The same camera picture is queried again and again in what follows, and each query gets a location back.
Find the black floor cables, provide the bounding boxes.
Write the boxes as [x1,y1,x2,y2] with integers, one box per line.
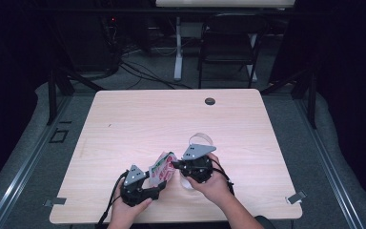
[117,60,193,91]

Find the aluminium floor rail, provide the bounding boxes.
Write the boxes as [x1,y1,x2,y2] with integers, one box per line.
[0,94,74,229]
[294,94,366,229]

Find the black folding chair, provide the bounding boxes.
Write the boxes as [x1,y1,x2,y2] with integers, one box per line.
[198,12,270,90]

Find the person's left hand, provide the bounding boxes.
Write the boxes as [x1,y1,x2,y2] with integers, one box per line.
[109,194,153,223]

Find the pink white plastic bag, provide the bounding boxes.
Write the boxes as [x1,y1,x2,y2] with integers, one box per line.
[148,151,178,188]

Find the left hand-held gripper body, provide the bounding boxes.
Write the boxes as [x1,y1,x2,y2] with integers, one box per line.
[119,164,160,208]

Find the person's right hand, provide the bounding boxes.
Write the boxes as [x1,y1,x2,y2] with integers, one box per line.
[184,153,233,206]

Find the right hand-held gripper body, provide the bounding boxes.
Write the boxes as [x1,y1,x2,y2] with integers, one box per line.
[180,144,217,184]

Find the left hand-held gripper black cable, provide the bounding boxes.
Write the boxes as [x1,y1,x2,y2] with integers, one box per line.
[96,170,130,229]

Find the white desk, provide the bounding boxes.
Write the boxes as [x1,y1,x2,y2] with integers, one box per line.
[155,0,295,84]

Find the black metal stand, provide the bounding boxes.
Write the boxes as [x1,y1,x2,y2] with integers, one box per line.
[46,68,106,126]
[260,71,318,130]

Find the person's dark clothing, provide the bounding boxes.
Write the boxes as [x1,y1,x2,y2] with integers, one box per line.
[254,215,270,229]

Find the white grey tape piece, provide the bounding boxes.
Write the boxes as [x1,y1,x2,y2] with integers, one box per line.
[286,190,308,205]

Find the right hand-held gripper black cable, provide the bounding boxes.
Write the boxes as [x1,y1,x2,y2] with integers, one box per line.
[208,156,236,196]

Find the hand-held gripper black cable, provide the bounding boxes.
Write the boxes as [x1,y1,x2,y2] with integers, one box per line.
[96,170,130,229]
[208,156,236,196]

